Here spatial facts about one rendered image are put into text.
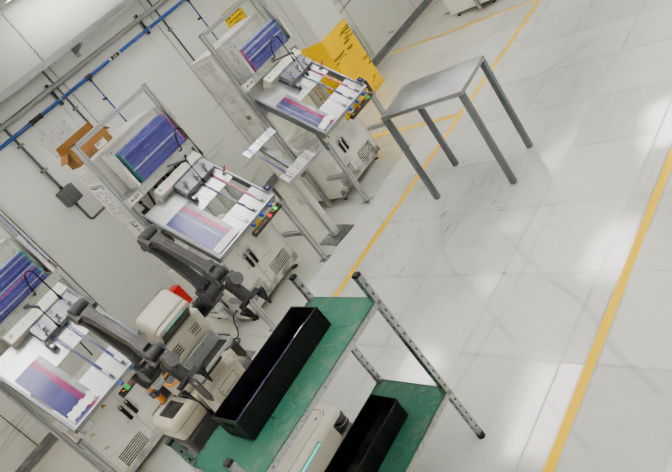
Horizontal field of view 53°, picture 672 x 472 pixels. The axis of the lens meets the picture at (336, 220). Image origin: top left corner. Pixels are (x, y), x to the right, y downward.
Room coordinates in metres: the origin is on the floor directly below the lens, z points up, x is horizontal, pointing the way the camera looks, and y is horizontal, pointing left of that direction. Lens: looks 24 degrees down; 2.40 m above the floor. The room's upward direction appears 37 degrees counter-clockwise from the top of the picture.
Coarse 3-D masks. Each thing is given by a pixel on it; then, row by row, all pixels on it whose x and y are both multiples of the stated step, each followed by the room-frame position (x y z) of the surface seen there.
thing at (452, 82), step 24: (456, 72) 4.35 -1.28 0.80; (408, 96) 4.56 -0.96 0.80; (432, 96) 4.26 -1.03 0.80; (456, 96) 4.06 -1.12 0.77; (504, 96) 4.30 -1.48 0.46; (384, 120) 4.54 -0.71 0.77; (480, 120) 4.04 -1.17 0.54; (528, 144) 4.30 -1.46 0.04; (504, 168) 4.03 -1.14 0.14; (432, 192) 4.54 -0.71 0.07
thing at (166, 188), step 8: (192, 152) 5.26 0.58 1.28; (192, 160) 5.19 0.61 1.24; (176, 168) 5.15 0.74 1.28; (184, 168) 5.13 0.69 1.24; (168, 176) 5.09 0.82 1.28; (176, 176) 5.08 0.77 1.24; (168, 184) 5.03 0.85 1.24; (160, 192) 4.97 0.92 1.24; (168, 192) 5.00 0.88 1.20; (160, 200) 5.00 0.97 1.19
